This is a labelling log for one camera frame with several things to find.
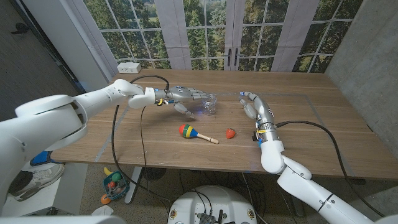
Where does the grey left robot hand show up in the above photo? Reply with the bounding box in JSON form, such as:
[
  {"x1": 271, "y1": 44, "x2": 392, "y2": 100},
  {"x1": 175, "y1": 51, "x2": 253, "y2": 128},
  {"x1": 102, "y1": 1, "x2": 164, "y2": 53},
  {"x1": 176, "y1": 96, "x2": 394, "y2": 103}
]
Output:
[{"x1": 154, "y1": 86, "x2": 215, "y2": 119}]

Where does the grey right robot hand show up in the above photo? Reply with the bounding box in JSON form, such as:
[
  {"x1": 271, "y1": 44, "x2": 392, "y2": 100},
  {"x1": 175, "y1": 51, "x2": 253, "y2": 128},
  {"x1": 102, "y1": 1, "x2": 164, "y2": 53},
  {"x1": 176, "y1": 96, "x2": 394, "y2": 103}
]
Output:
[{"x1": 238, "y1": 91, "x2": 276, "y2": 126}]

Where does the clear glass jar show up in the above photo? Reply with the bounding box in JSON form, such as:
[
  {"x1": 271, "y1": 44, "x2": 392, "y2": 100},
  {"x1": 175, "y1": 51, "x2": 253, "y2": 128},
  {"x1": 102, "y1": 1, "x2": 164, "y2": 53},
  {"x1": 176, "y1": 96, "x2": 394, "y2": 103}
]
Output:
[{"x1": 201, "y1": 93, "x2": 218, "y2": 116}]

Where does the colourful wooden maraca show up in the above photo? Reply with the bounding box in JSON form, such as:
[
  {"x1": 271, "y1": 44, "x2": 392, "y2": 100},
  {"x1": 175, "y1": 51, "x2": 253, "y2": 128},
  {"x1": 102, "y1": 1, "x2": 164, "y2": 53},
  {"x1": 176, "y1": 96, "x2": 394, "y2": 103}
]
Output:
[{"x1": 178, "y1": 123, "x2": 220, "y2": 145}]

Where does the white power socket box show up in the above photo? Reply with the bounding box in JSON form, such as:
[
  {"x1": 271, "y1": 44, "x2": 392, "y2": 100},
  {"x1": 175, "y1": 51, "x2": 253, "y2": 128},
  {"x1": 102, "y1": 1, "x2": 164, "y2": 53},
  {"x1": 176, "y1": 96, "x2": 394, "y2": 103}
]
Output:
[{"x1": 116, "y1": 62, "x2": 142, "y2": 75}]

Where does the printed window backdrop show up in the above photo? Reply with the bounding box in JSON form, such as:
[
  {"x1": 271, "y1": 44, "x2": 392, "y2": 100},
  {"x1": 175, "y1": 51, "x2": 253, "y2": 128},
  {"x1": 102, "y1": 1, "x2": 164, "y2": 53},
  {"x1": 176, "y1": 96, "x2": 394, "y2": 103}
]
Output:
[{"x1": 67, "y1": 0, "x2": 364, "y2": 74}]

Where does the black round floor fan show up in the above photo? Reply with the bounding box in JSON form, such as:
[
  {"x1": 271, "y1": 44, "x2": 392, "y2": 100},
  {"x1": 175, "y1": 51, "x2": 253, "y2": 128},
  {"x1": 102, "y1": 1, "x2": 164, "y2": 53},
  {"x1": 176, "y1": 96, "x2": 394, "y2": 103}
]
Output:
[{"x1": 141, "y1": 167, "x2": 167, "y2": 181}]

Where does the grey table leg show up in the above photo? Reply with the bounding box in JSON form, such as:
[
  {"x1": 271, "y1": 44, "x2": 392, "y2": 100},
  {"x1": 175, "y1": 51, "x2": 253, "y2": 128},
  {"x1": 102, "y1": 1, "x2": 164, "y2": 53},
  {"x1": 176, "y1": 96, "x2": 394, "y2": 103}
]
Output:
[{"x1": 290, "y1": 195, "x2": 305, "y2": 218}]

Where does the white table leg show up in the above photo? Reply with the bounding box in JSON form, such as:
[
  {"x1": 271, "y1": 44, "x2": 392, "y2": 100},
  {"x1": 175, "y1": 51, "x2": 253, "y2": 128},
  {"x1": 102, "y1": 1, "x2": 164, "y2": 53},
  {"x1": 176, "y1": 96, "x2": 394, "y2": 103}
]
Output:
[{"x1": 124, "y1": 166, "x2": 143, "y2": 205}]

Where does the white robot torso base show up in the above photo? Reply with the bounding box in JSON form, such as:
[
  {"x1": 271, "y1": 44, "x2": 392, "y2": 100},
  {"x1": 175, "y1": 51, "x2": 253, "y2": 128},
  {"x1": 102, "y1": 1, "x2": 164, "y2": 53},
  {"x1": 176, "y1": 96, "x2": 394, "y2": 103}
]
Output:
[{"x1": 167, "y1": 185, "x2": 258, "y2": 224}]

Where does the teal basket with toys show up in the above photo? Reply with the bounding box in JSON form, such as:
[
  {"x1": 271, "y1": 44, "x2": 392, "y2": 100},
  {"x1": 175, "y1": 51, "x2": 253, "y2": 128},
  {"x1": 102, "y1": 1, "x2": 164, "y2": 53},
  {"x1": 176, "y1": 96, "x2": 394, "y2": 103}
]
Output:
[{"x1": 103, "y1": 170, "x2": 131, "y2": 200}]

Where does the white crumpled paper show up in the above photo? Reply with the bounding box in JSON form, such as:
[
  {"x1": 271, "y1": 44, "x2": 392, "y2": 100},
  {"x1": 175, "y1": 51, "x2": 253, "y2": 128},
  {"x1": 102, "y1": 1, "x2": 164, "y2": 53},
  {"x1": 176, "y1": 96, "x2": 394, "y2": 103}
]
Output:
[{"x1": 91, "y1": 205, "x2": 114, "y2": 217}]

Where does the blue black padded piece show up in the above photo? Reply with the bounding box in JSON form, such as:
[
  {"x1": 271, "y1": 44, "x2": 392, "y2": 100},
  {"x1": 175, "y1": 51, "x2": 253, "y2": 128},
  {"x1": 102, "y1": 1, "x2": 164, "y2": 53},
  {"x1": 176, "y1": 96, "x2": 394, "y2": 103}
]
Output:
[{"x1": 29, "y1": 151, "x2": 55, "y2": 167}]

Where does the white low platform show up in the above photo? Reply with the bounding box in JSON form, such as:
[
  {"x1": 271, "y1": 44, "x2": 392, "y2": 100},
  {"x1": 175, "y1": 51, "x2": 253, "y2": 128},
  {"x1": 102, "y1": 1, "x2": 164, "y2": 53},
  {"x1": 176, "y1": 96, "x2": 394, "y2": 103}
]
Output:
[{"x1": 1, "y1": 161, "x2": 88, "y2": 217}]

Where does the grey white sneaker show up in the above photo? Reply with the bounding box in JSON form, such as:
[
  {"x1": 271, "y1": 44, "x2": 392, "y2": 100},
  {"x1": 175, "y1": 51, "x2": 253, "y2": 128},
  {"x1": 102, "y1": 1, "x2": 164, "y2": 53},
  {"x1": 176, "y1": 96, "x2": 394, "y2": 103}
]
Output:
[{"x1": 9, "y1": 163, "x2": 65, "y2": 202}]

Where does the white robot chest cover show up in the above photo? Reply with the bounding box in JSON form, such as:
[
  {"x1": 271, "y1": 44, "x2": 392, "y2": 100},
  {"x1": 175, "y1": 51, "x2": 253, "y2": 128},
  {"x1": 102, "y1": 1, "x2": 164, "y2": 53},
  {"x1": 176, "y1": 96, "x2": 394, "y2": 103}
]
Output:
[{"x1": 0, "y1": 215, "x2": 127, "y2": 224}]

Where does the black trouser leg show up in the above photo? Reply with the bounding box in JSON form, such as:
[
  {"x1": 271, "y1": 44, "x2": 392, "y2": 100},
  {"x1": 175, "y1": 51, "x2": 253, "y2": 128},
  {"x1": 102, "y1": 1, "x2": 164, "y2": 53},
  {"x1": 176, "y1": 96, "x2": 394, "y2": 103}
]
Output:
[{"x1": 7, "y1": 170, "x2": 34, "y2": 194}]

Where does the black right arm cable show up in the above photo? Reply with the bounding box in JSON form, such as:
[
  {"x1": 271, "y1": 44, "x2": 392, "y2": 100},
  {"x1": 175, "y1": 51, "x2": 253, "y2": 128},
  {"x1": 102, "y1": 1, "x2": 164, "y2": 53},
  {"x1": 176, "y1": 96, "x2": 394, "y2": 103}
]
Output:
[{"x1": 275, "y1": 119, "x2": 386, "y2": 218}]

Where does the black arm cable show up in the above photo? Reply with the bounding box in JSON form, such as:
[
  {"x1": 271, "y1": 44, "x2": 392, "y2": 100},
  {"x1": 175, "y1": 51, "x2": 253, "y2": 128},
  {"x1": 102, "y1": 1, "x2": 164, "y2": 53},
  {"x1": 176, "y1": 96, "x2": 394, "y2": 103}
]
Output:
[
  {"x1": 275, "y1": 119, "x2": 386, "y2": 218},
  {"x1": 111, "y1": 74, "x2": 171, "y2": 212}
]

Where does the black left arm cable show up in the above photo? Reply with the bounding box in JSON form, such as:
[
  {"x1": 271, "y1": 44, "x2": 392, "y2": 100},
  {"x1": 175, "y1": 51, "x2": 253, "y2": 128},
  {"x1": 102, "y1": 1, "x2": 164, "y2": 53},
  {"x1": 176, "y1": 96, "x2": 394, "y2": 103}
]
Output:
[{"x1": 111, "y1": 74, "x2": 171, "y2": 212}]

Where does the black door handle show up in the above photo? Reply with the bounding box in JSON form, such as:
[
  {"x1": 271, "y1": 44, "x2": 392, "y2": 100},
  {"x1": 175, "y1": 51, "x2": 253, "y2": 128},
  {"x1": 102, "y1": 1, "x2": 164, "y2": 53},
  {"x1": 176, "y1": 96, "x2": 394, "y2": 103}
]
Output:
[{"x1": 11, "y1": 22, "x2": 30, "y2": 35}]

